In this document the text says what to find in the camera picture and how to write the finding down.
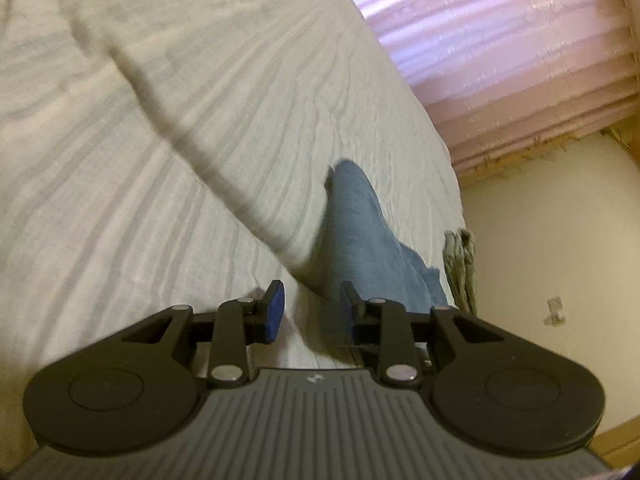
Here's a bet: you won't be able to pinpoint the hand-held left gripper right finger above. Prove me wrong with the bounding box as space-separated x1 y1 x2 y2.
340 282 501 388

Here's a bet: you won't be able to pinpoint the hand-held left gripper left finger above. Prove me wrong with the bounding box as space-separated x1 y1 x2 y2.
120 280 286 388

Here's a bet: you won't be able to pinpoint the blue denim jeans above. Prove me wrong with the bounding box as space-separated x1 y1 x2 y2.
295 159 450 348

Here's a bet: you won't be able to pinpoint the olive cloth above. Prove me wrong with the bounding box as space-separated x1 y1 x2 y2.
444 229 480 316

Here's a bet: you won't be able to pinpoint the striped grey bed cover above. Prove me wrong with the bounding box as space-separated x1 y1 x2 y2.
0 0 463 376

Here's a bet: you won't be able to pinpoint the pink curtain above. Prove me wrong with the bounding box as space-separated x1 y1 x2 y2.
322 0 640 176

